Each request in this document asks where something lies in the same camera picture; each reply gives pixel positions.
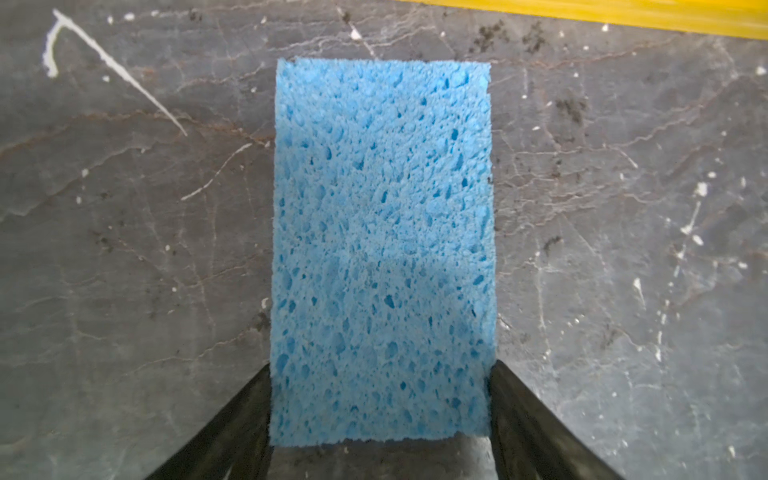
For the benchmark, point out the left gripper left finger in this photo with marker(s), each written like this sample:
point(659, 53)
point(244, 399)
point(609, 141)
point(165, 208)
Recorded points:
point(235, 444)

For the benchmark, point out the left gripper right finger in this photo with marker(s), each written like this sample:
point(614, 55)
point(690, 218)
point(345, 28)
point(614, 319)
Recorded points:
point(529, 441)

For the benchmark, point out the blue sponge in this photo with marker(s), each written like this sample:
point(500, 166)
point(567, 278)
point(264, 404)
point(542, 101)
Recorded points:
point(383, 318)

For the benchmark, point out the yellow pink blue shelf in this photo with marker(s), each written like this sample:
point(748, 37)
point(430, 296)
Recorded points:
point(738, 18)

